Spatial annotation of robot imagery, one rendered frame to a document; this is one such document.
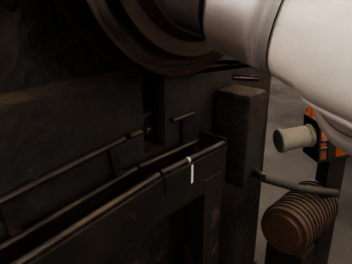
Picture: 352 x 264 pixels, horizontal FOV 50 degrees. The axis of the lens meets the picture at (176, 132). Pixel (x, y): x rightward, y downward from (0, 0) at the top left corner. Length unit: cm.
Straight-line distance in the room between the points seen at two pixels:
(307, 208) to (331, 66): 77
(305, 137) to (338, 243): 91
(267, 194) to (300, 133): 112
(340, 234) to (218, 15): 166
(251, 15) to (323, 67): 6
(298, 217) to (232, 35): 73
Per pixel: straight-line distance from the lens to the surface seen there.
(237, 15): 26
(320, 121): 37
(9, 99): 61
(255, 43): 26
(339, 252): 177
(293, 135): 96
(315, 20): 24
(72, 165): 66
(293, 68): 25
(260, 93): 89
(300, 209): 97
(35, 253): 58
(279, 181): 94
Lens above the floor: 103
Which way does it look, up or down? 21 degrees down
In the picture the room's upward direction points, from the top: straight up
